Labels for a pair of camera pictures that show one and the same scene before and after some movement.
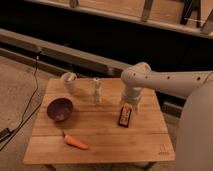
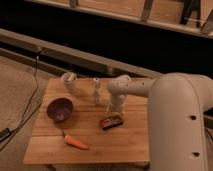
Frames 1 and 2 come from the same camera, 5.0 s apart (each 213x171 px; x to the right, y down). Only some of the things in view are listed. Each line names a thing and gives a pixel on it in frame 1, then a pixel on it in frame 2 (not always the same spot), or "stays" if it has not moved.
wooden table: [71, 128] stays
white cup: [69, 80] stays
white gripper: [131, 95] -> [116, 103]
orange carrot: [74, 142] stays
